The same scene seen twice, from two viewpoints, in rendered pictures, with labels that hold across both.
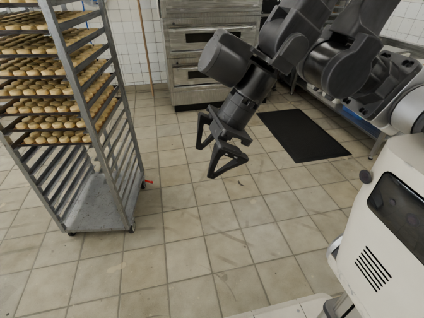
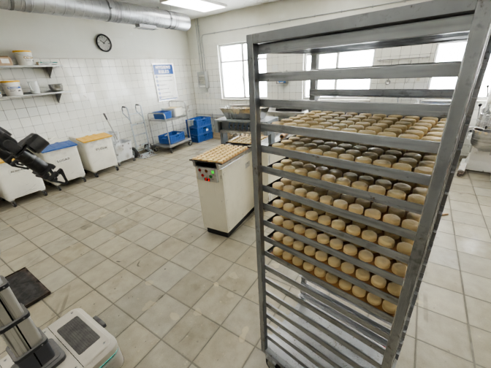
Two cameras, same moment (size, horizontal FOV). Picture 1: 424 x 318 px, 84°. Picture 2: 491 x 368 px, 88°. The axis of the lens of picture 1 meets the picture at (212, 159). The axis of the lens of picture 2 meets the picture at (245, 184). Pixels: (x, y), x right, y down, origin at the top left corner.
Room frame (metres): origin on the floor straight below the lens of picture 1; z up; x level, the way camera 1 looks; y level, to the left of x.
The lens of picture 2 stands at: (1.74, -0.10, 1.70)
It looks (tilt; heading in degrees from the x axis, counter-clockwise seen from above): 24 degrees down; 137
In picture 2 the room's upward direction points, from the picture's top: 4 degrees counter-clockwise
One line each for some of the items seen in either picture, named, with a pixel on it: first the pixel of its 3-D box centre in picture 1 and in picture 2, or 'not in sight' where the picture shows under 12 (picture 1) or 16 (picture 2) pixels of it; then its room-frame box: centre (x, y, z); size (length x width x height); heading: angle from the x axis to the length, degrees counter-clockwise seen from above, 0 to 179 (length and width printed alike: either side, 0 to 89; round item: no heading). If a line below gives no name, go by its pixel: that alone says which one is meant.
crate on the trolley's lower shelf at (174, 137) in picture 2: not in sight; (172, 137); (-4.11, 2.90, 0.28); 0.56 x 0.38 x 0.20; 111
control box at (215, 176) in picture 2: not in sight; (207, 174); (-0.27, 1.24, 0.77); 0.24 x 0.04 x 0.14; 18
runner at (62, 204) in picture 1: (76, 180); (345, 308); (1.32, 1.06, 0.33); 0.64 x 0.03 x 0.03; 3
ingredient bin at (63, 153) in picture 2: not in sight; (59, 163); (-3.67, 0.43, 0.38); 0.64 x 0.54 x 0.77; 12
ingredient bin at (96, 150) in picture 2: not in sight; (96, 153); (-3.81, 1.07, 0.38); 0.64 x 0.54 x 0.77; 10
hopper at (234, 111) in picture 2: not in sight; (245, 112); (-0.53, 2.07, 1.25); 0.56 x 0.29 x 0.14; 18
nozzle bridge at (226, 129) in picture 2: not in sight; (246, 131); (-0.53, 2.07, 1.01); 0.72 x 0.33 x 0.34; 18
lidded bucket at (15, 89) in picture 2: not in sight; (12, 87); (-3.84, 0.22, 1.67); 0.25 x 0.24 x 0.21; 103
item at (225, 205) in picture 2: not in sight; (229, 188); (-0.38, 1.59, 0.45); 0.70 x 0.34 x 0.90; 108
